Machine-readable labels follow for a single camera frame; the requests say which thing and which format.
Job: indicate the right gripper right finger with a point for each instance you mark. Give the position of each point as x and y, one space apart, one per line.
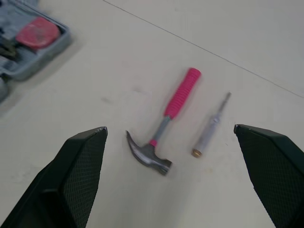
273 175

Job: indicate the grey tool case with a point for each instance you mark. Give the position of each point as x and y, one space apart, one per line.
35 59

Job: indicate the grey test pen screwdriver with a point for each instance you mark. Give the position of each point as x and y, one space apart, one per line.
209 133

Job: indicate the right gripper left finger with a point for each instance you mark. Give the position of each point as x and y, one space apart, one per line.
71 180

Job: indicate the red tape measure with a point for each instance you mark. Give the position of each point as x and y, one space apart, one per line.
38 33

